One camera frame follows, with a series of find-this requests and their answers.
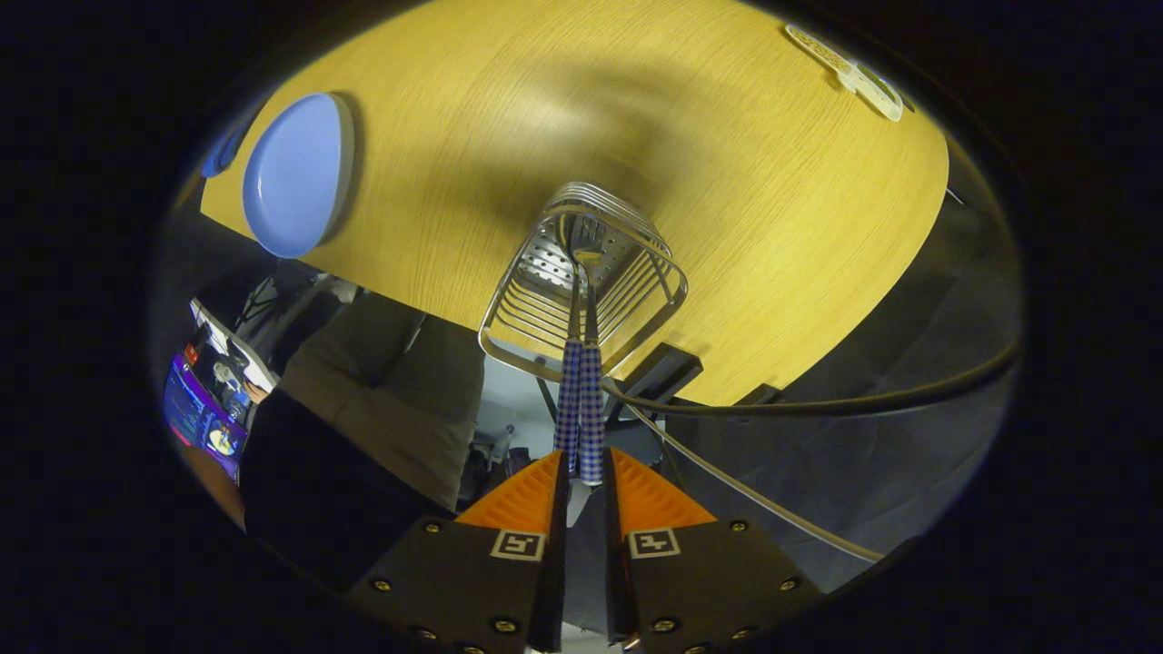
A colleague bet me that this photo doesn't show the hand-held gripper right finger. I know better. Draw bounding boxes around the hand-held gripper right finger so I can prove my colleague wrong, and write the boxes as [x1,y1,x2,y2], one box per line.
[604,447,823,654]

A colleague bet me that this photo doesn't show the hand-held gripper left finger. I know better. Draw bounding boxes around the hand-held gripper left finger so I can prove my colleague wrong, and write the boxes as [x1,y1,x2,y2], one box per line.
[345,450,569,654]

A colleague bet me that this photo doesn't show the fork with checked handle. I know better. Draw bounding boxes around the fork with checked handle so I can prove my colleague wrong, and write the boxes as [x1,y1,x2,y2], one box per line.
[574,227,608,487]

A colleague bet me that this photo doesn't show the spoon with checked handle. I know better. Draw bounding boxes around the spoon with checked handle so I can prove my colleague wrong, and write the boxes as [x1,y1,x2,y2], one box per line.
[552,213,587,475]

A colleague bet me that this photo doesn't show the wide black table leg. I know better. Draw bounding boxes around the wide black table leg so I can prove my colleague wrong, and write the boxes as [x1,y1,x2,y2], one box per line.
[618,342,705,410]

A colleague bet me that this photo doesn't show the person's tan trouser leg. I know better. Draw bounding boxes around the person's tan trouser leg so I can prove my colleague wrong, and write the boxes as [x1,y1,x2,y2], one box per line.
[277,291,487,514]

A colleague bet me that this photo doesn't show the person's black top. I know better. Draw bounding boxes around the person's black top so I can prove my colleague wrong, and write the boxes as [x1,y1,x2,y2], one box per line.
[241,391,455,591]

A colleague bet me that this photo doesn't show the computer monitor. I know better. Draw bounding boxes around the computer monitor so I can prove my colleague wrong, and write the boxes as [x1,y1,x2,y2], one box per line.
[162,300,278,482]

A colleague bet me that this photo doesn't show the blue round plate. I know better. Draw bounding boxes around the blue round plate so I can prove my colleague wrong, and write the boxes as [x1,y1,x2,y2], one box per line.
[242,93,355,260]

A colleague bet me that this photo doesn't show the blue folded cloth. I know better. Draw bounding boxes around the blue folded cloth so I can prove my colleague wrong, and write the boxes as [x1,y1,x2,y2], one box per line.
[200,123,246,180]

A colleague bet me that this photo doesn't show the white divided bean dish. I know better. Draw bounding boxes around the white divided bean dish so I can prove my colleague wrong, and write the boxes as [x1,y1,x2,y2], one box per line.
[785,24,905,123]

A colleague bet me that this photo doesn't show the thin grey cable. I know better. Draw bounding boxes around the thin grey cable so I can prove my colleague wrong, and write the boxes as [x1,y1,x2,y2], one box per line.
[627,404,887,564]

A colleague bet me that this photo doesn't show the thick black cable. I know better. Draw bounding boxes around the thick black cable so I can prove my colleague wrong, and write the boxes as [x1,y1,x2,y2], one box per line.
[600,341,1023,419]

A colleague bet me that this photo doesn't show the metal wire cutlery rack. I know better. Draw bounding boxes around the metal wire cutlery rack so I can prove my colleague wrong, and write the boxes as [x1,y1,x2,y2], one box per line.
[478,182,690,382]

